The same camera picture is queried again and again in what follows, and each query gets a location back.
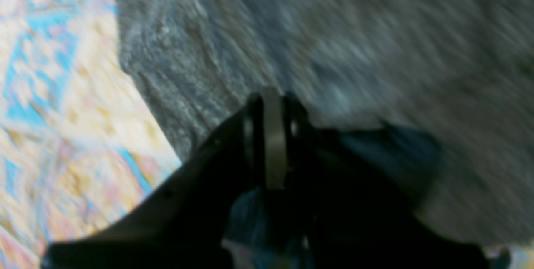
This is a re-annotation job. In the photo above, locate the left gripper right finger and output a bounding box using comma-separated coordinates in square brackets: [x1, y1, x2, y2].
[284, 92, 491, 269]

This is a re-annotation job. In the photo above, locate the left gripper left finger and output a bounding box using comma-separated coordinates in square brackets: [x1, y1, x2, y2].
[42, 94, 265, 269]

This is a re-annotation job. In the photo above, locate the patterned tablecloth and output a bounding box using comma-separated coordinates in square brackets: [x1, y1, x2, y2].
[0, 0, 181, 269]

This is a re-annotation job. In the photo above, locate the grey t-shirt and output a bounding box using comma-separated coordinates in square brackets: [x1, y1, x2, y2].
[115, 0, 534, 245]

